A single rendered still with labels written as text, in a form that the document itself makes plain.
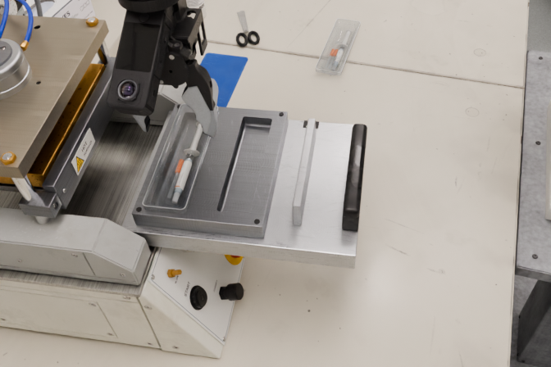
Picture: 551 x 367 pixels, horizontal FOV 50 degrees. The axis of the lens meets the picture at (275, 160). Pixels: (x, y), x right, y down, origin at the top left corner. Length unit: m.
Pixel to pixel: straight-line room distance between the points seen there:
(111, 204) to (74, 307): 0.15
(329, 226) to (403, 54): 0.67
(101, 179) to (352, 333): 0.43
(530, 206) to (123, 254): 0.68
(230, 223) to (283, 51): 0.69
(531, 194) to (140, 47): 0.73
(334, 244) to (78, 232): 0.31
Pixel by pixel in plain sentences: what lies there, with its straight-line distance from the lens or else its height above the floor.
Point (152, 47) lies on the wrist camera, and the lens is 0.64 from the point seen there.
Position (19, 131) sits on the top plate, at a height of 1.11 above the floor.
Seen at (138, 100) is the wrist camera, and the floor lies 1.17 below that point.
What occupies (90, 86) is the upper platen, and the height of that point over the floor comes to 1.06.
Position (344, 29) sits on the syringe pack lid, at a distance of 1.36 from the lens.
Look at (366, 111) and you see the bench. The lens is 1.19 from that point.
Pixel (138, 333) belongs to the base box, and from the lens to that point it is 0.89.
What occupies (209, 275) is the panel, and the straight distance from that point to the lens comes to 0.89.
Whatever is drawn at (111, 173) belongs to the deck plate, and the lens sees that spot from 0.90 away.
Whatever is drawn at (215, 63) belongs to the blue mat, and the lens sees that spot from 1.33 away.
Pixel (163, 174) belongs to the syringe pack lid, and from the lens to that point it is 0.77.
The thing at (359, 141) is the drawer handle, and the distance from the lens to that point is 0.78.
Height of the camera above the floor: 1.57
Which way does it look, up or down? 48 degrees down
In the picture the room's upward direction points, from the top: 5 degrees counter-clockwise
